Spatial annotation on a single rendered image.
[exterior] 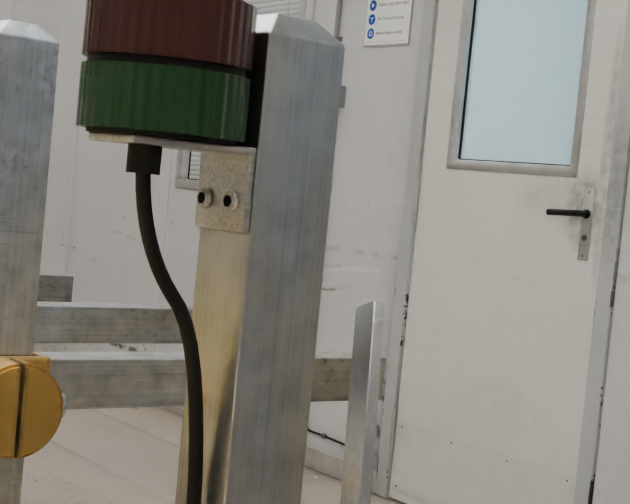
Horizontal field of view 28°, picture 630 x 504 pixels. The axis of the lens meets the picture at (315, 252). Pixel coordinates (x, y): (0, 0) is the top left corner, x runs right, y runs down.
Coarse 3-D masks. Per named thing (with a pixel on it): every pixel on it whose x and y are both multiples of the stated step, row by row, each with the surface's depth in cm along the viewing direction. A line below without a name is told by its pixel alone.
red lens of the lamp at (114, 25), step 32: (96, 0) 42; (128, 0) 42; (160, 0) 41; (192, 0) 41; (224, 0) 42; (96, 32) 42; (128, 32) 42; (160, 32) 41; (192, 32) 42; (224, 32) 42; (224, 64) 43
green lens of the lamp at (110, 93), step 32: (96, 64) 42; (128, 64) 42; (160, 64) 41; (96, 96) 42; (128, 96) 42; (160, 96) 42; (192, 96) 42; (224, 96) 43; (128, 128) 42; (160, 128) 42; (192, 128) 42; (224, 128) 43
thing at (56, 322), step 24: (48, 312) 100; (72, 312) 101; (96, 312) 102; (120, 312) 103; (144, 312) 105; (168, 312) 106; (192, 312) 108; (48, 336) 100; (72, 336) 101; (96, 336) 102; (120, 336) 104; (144, 336) 105; (168, 336) 106
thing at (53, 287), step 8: (40, 272) 129; (48, 272) 129; (40, 280) 126; (48, 280) 126; (56, 280) 127; (64, 280) 128; (72, 280) 128; (40, 288) 126; (48, 288) 127; (56, 288) 127; (64, 288) 128; (72, 288) 128; (40, 296) 126; (48, 296) 127; (56, 296) 127; (64, 296) 128
